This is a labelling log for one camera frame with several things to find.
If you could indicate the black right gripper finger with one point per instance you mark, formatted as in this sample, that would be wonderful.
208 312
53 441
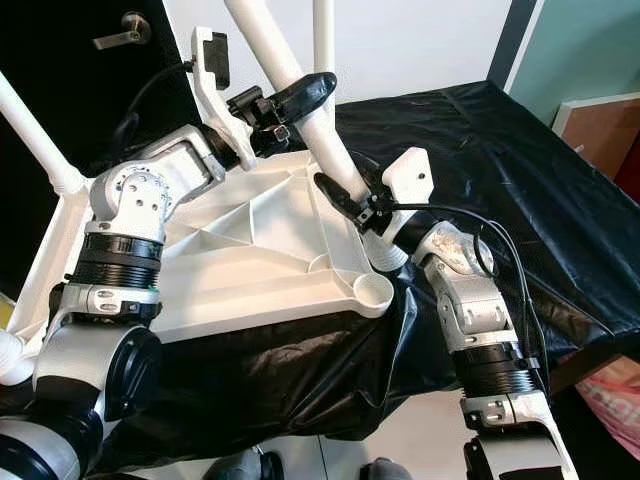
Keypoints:
340 199

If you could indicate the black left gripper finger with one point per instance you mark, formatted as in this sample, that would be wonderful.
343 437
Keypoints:
310 97

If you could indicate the white plastic table leg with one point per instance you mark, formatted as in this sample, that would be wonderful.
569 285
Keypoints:
35 130
12 360
319 130
324 30

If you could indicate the white plastic table top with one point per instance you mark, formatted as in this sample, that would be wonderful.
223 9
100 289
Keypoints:
260 250

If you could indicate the black plastic table cover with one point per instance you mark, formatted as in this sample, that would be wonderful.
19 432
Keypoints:
510 170

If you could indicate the brown wooden cabinet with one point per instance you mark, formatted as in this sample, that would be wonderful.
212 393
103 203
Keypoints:
600 135

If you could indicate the grey robot leg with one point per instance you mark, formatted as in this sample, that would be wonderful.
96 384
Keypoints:
388 470
245 466

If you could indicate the pink plastic bag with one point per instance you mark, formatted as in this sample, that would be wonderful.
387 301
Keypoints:
618 400

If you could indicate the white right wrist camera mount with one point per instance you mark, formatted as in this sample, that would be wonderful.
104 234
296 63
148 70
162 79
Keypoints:
410 175

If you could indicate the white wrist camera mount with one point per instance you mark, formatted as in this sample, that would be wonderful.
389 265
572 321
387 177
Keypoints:
205 95
410 175

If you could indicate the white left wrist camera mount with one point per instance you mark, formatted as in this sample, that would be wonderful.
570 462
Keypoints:
205 95

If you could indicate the dark grey wall post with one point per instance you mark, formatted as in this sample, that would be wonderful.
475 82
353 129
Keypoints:
512 40

